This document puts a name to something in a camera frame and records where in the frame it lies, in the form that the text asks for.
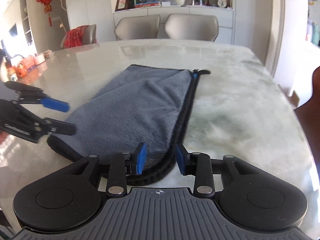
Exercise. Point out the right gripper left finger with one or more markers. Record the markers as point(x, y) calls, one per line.
point(123, 165)

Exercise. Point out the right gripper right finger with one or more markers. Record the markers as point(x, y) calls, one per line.
point(199, 165)

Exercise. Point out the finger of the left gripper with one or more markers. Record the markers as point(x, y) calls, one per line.
point(58, 127)
point(55, 104)

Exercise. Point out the blue and grey towel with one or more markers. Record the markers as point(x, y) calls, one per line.
point(140, 105)

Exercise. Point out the orange items on table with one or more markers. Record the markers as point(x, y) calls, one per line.
point(25, 65)

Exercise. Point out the chair with red cloth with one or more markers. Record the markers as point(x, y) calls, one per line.
point(79, 36)

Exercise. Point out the grey chair left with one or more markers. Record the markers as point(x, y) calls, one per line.
point(139, 27)

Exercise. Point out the grey chair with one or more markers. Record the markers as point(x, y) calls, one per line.
point(139, 27)
point(192, 27)

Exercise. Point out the brown leather chair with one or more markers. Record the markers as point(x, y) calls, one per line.
point(308, 115)

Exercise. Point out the framed picture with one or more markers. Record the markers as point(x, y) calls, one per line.
point(122, 5)

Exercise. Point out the grey chair right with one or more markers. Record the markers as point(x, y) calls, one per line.
point(192, 27)

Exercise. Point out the stack of books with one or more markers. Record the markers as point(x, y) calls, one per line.
point(147, 4)

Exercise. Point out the white sideboard cabinet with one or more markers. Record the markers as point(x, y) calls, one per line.
point(225, 18)

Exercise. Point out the small alarm clock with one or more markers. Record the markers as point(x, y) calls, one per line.
point(222, 3)

